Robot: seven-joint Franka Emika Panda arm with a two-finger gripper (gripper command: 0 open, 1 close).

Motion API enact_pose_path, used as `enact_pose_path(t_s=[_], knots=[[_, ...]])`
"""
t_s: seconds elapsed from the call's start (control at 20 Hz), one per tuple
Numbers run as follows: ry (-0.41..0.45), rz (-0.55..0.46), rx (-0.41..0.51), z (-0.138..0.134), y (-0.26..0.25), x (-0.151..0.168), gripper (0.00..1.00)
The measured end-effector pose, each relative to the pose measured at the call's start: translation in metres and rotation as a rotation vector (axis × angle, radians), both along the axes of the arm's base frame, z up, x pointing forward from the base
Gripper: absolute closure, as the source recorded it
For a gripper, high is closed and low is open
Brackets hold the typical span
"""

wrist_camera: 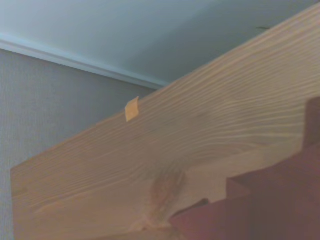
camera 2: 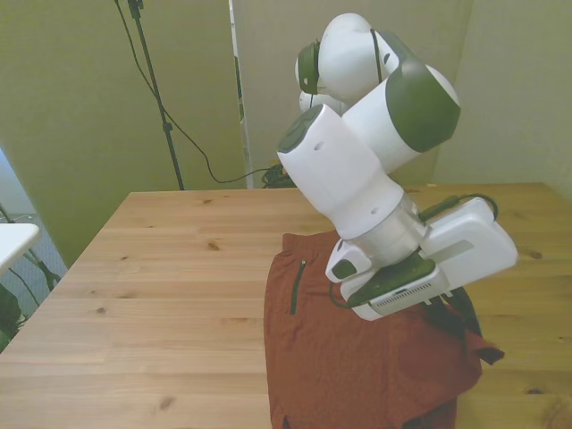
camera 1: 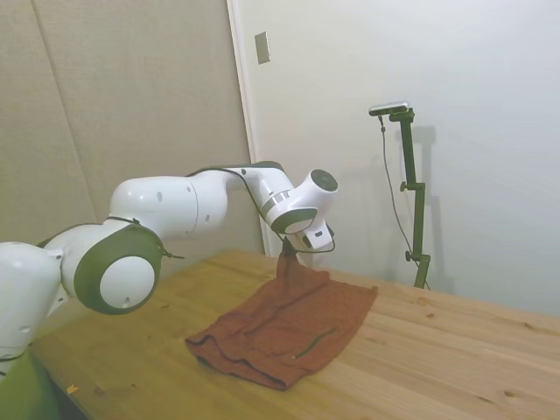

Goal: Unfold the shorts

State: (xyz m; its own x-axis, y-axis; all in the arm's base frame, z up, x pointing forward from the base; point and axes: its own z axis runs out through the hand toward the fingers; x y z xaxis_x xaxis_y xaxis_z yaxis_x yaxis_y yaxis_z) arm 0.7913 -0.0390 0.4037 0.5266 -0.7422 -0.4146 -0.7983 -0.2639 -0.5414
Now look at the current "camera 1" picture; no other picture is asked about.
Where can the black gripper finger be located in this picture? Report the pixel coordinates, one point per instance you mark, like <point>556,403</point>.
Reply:
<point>287,247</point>

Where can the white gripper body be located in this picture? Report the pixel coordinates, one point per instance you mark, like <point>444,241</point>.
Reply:
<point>311,236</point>

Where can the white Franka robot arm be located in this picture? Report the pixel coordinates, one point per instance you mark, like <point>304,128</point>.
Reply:
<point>166,205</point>

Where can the small orange scrap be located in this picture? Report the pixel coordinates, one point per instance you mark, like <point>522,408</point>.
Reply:
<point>71,388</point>

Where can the dark green camera stand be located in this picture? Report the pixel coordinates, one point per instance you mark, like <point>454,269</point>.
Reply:
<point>415,197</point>

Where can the grey camera on stand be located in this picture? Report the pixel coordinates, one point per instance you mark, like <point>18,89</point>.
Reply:
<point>389,107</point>

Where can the grey wall switch plate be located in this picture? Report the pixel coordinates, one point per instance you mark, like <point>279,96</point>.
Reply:
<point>262,48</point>

